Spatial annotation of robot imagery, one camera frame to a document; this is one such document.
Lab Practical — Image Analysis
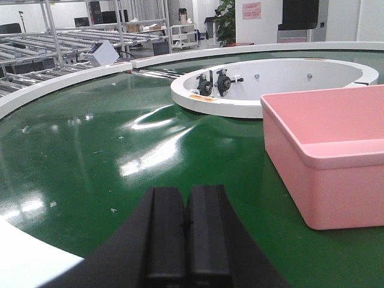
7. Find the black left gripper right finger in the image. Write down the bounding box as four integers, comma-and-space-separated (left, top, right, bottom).
187, 185, 290, 287

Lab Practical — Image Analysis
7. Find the white control box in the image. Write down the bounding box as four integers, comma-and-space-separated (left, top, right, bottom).
83, 40, 119, 67

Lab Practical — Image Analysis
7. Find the white inner conveyor ring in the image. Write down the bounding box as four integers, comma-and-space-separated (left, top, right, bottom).
170, 57, 379, 119

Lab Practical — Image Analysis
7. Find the white outer conveyor rim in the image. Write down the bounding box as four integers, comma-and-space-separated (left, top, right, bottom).
1, 41, 383, 119

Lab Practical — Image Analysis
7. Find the white shelf cart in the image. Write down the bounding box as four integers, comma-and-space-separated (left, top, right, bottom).
170, 23, 199, 50

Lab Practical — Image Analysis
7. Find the pink wall sign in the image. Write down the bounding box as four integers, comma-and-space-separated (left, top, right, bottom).
242, 2, 262, 20

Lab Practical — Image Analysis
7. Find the black and white machine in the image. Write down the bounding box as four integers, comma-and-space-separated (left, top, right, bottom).
277, 0, 329, 43

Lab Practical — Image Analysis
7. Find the green potted plant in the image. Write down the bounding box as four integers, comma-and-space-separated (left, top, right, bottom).
215, 0, 236, 47

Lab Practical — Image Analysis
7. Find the pink plastic bin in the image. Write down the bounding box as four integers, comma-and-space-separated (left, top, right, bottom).
261, 85, 383, 230

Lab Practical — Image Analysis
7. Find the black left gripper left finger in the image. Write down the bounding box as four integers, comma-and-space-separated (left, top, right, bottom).
45, 187, 186, 287

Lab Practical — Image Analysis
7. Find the black bearing mount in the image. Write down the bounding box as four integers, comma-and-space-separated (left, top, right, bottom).
216, 69, 244, 97
197, 74, 213, 96

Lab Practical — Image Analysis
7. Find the metal roller rack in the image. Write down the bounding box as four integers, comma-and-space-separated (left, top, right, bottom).
1, 1, 170, 97

